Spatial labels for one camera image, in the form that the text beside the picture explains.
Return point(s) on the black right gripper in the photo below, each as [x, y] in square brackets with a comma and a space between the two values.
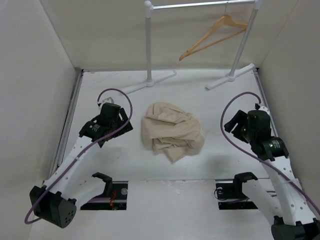
[241, 117]

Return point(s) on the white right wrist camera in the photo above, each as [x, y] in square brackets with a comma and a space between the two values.
[262, 107]

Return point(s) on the wooden clothes hanger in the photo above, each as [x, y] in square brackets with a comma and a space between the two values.
[214, 30]

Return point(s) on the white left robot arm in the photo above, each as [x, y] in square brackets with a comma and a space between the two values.
[59, 198]

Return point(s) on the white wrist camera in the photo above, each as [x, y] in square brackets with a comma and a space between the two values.
[106, 100]
[262, 107]

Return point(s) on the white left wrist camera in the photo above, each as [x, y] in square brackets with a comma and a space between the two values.
[106, 100]

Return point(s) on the beige trousers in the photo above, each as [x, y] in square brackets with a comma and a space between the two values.
[168, 129]

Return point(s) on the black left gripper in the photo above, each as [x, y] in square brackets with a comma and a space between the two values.
[122, 122]

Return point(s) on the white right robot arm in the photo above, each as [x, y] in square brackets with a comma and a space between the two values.
[288, 213]

